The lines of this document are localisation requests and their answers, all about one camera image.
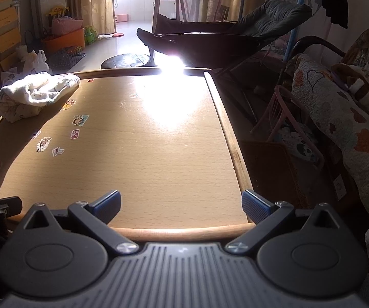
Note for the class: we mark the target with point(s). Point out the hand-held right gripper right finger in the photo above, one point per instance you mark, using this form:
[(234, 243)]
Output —
[(255, 207)]

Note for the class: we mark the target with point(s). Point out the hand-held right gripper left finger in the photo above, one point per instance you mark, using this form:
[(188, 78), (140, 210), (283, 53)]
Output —
[(107, 203)]

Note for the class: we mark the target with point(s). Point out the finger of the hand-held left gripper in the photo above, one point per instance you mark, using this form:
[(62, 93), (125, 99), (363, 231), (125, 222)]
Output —
[(8, 205)]

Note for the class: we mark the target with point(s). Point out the brown woven mat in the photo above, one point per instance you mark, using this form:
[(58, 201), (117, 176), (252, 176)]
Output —
[(267, 173)]

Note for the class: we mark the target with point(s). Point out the cartoon cushion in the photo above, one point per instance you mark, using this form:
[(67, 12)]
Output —
[(299, 147)]

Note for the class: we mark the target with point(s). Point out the wooden table with stickers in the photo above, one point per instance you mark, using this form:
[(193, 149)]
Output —
[(80, 119)]

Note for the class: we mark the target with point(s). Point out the pink child's chair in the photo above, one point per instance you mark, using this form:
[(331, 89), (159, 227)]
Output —
[(271, 118)]

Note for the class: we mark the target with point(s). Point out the crumpled printed white cloth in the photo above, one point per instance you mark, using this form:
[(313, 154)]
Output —
[(27, 99)]

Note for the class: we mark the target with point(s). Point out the heart-patterned quilt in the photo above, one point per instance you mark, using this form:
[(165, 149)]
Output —
[(347, 128)]

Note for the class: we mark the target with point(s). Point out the round black stool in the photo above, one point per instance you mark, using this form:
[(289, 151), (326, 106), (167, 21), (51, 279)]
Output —
[(126, 60)]

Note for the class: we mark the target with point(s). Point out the white plastic bag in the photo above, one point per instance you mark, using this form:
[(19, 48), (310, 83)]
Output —
[(37, 61)]

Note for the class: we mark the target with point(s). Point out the brown and white plush toy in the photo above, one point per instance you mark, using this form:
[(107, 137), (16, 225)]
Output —
[(360, 89)]

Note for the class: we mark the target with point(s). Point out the black handbag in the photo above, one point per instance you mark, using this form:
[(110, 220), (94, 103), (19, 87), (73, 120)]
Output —
[(33, 40)]

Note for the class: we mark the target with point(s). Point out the orange plastic tub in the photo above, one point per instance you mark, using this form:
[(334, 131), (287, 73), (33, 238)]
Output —
[(69, 40)]

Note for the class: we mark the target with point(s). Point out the green toy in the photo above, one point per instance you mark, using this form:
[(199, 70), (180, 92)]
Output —
[(89, 35)]

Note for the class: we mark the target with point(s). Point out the black folding lounge chair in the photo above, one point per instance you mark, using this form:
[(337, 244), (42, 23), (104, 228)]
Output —
[(203, 43)]

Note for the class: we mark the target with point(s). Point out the blue metal pole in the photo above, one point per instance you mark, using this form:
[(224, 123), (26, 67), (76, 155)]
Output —
[(295, 38)]

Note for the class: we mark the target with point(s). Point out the pink basket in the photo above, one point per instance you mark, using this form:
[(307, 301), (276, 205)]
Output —
[(65, 25)]

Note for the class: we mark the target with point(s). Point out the yellow storage drawer stack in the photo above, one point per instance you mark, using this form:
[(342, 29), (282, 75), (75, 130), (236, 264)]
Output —
[(5, 19)]

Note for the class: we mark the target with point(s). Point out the pink plastic box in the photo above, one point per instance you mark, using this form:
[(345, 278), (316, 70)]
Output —
[(122, 18)]

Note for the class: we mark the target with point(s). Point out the wooden chair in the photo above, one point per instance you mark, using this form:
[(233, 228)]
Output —
[(222, 12)]

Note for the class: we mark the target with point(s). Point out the yellow toy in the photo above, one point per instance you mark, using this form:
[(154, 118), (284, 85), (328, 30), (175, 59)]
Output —
[(57, 12)]

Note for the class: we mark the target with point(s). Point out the wooden step ladder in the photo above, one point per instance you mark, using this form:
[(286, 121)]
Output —
[(159, 3)]

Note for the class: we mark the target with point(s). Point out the black hanging garment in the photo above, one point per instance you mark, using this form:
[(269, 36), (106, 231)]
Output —
[(335, 3)]

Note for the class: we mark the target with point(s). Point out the dark bentwood chair frame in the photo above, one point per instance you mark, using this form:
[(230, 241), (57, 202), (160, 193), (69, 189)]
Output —
[(319, 40)]

